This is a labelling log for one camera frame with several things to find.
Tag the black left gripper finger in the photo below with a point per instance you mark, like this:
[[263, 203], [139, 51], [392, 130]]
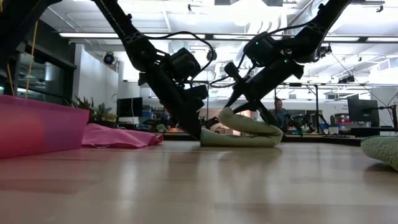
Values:
[[191, 123]]

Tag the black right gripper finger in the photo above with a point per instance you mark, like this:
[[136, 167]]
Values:
[[253, 105], [238, 82]]

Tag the green microfiber towel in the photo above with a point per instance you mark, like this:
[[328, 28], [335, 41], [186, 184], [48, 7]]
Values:
[[382, 149], [248, 130]]

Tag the pink translucent plastic tray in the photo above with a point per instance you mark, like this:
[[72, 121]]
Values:
[[37, 130]]

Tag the black background robot arm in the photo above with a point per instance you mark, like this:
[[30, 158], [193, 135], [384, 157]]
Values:
[[213, 120]]

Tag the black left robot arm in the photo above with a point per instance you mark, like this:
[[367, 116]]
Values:
[[130, 37]]

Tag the pink microfiber towel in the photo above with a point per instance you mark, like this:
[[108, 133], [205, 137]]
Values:
[[118, 138]]

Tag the person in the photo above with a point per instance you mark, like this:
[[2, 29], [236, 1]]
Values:
[[279, 112]]

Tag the round black ceiling speaker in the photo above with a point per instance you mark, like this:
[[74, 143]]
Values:
[[109, 58], [211, 56]]

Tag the black computer monitor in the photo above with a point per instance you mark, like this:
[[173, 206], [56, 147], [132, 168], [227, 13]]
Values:
[[363, 112], [130, 107]]

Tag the potted succulent plant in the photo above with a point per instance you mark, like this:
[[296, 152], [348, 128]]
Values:
[[104, 112]]

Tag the long ceiling light strip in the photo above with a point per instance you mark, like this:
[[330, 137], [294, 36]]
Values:
[[90, 35]]

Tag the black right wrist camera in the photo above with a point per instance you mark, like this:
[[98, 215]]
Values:
[[261, 49]]

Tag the black background gantry frame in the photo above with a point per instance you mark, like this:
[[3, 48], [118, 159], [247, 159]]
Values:
[[316, 105]]

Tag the black metal table frame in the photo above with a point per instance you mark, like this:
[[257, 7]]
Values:
[[311, 139]]

